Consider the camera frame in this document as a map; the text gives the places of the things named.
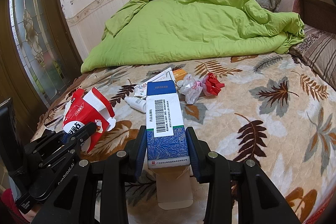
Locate orange medicine box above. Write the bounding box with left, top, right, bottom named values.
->
left=173, top=69, right=187, bottom=83

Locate wooden glass door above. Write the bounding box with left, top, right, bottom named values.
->
left=1, top=0, right=82, bottom=143

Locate red white paper box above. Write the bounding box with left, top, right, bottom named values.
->
left=63, top=87, right=116, bottom=153

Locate leaf pattern fleece blanket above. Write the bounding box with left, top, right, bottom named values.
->
left=35, top=53, right=335, bottom=223

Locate small white dropper bottle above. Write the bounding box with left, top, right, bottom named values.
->
left=124, top=97, right=146, bottom=113

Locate red wrapper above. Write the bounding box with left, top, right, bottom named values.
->
left=200, top=73, right=225, bottom=97

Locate white blue medicine box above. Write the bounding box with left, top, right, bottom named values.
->
left=146, top=80, right=193, bottom=210

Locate long white medicine box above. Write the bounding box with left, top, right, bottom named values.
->
left=134, top=67, right=176, bottom=98

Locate red sleeve left forearm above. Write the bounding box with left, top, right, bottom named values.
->
left=1, top=189, right=29, bottom=224

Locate green quilt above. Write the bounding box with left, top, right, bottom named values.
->
left=81, top=0, right=305, bottom=73

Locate brown striped pillow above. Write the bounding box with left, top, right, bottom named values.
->
left=289, top=24, right=336, bottom=89

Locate clear plastic bag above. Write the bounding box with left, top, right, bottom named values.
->
left=177, top=74, right=203, bottom=105

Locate red plastic mesh basket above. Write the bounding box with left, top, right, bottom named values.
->
left=303, top=186, right=335, bottom=223

